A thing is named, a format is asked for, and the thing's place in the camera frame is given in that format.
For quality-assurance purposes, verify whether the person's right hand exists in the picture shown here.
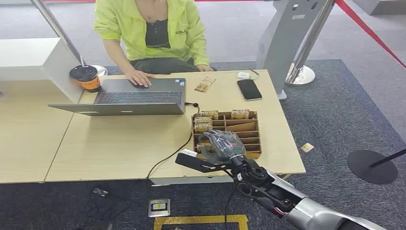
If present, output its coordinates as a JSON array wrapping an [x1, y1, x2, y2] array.
[[124, 69, 156, 89]]

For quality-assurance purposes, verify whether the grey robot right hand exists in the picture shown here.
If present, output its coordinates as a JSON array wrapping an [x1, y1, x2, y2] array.
[[200, 129, 247, 163]]

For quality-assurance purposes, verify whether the wooden card organizer box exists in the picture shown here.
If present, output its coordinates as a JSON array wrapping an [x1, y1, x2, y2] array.
[[191, 110, 263, 160]]

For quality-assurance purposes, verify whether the person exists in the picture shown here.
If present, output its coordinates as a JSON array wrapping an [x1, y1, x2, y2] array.
[[92, 0, 217, 89]]

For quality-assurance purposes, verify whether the grey laptop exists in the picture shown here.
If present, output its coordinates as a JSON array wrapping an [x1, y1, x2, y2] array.
[[47, 78, 187, 117]]

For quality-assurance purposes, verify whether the black smartphone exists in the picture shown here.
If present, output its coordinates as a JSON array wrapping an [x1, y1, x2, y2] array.
[[237, 79, 263, 102]]

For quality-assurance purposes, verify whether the black lidded coffee cup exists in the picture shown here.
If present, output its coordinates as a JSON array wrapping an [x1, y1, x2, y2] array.
[[68, 65, 102, 93]]

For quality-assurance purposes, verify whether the grey kiosk stand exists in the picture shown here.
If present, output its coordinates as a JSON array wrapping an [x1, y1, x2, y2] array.
[[256, 0, 328, 101]]

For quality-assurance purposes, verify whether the metal floor socket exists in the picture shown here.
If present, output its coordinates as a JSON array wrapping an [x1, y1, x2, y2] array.
[[147, 198, 171, 218]]

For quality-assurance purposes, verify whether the white counter block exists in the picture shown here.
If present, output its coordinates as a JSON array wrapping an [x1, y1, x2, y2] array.
[[0, 37, 85, 104]]

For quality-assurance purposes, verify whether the small black floor device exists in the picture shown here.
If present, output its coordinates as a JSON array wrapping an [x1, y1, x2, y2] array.
[[92, 187, 110, 198]]

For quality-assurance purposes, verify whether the black stanchion base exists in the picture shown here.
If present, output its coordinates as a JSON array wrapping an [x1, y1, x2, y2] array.
[[347, 149, 399, 185]]

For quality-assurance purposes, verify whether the black stanchion pole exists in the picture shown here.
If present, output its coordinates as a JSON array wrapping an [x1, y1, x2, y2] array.
[[369, 148, 406, 168]]

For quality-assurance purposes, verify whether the red barrier belt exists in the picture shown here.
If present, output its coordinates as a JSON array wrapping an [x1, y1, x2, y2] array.
[[334, 0, 406, 69]]

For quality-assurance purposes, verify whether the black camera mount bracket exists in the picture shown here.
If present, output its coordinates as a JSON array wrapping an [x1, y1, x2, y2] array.
[[175, 152, 230, 174]]

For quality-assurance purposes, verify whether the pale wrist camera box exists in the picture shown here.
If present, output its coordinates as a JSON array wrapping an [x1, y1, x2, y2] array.
[[180, 149, 199, 159]]

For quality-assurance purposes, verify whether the black laptop power cable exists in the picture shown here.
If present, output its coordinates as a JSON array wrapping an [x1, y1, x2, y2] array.
[[146, 102, 201, 180]]

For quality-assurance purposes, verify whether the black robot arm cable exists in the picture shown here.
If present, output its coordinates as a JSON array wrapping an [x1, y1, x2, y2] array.
[[223, 186, 236, 230]]

